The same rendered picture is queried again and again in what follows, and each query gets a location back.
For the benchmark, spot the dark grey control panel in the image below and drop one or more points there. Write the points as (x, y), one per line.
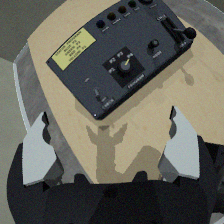
(90, 62)

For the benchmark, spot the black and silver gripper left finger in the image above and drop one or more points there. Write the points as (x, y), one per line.
(34, 169)

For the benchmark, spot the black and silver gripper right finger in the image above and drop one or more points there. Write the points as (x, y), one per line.
(187, 163)

